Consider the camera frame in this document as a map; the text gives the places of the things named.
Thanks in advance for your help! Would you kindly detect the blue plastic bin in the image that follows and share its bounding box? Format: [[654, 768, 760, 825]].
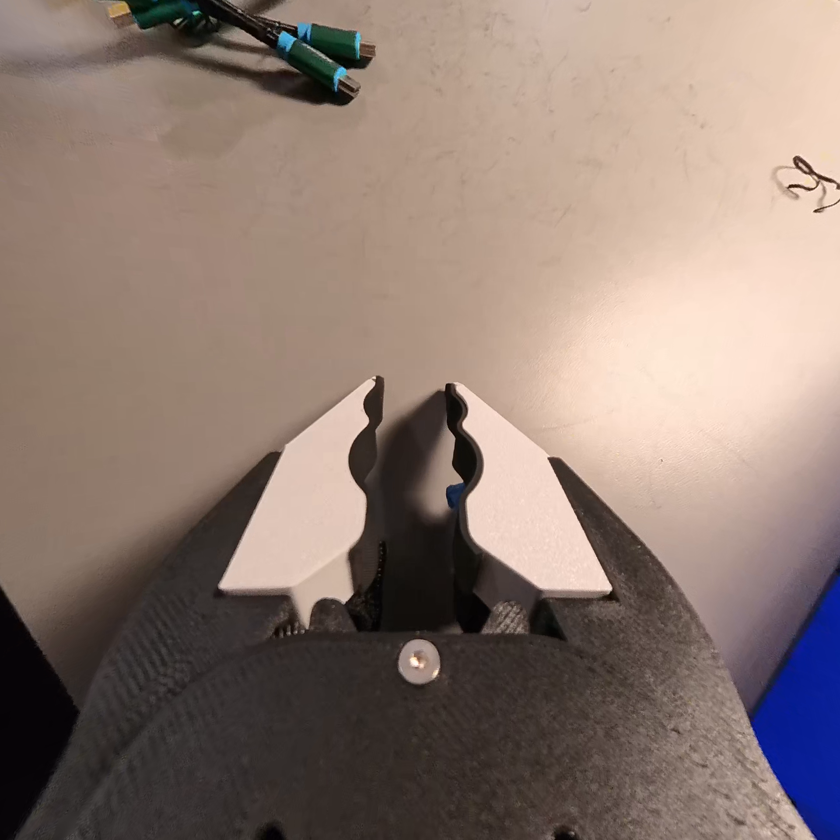
[[750, 570, 840, 840]]

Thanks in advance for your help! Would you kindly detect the black wire twist tie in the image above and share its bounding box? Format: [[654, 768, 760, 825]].
[[774, 155, 840, 215]]

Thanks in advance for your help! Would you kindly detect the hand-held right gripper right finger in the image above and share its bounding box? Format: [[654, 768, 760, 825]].
[[445, 382, 614, 634]]

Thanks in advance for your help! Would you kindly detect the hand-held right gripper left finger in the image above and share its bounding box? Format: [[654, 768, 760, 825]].
[[217, 376, 385, 624]]

